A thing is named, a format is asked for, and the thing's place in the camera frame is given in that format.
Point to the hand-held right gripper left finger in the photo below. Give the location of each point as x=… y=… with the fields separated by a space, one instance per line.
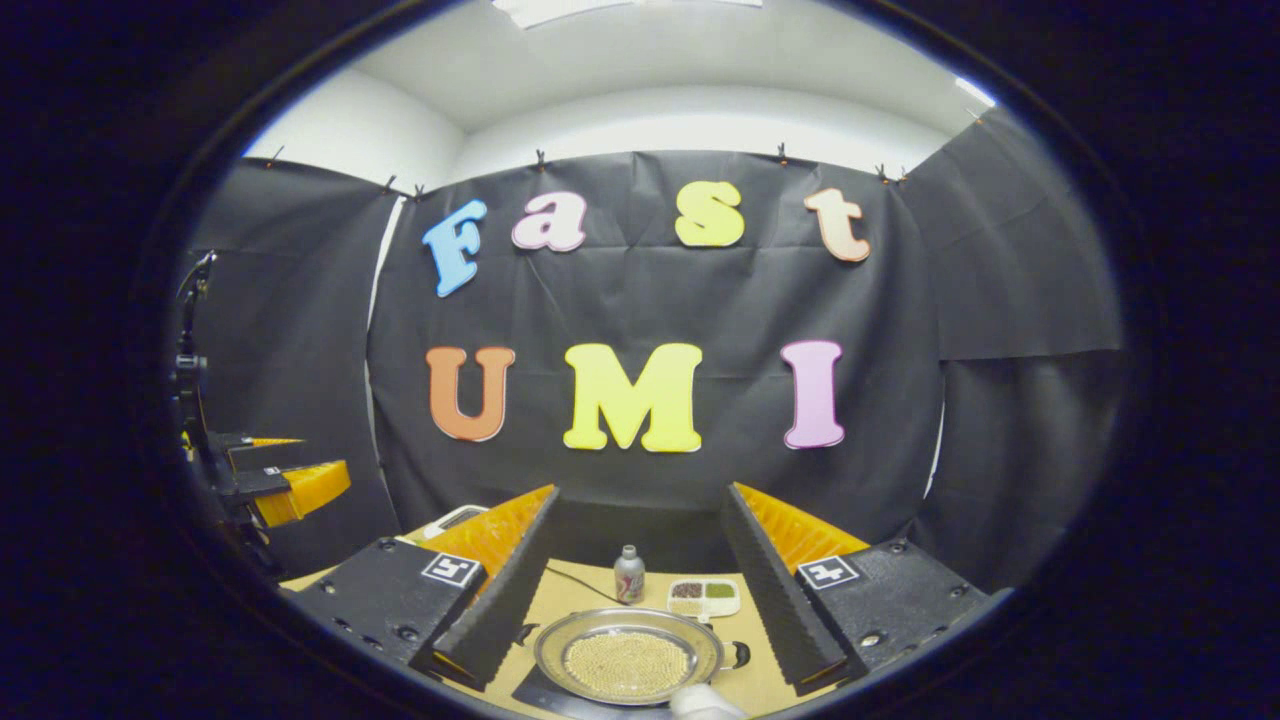
x=505 y=600

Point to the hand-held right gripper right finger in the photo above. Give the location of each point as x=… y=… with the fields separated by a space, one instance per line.
x=775 y=590

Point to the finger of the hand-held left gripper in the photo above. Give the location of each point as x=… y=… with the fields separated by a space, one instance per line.
x=310 y=490
x=245 y=442

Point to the stainless steel pot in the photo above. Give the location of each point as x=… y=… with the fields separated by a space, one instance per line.
x=700 y=640

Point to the black induction cooktop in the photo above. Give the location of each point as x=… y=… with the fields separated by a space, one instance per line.
x=535 y=692

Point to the pile of yellow soybeans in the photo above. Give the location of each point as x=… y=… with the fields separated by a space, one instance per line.
x=625 y=665

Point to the white divided bean dish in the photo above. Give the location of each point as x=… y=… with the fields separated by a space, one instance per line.
x=705 y=597

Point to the white toaster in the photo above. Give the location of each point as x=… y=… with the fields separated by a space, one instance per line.
x=455 y=520

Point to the silver printed drink bottle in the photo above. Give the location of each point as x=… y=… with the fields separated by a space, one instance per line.
x=629 y=580

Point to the small ceiling light panel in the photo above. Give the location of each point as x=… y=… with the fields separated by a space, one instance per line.
x=975 y=92

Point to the large ceiling light panel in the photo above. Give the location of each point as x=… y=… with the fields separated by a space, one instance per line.
x=600 y=8

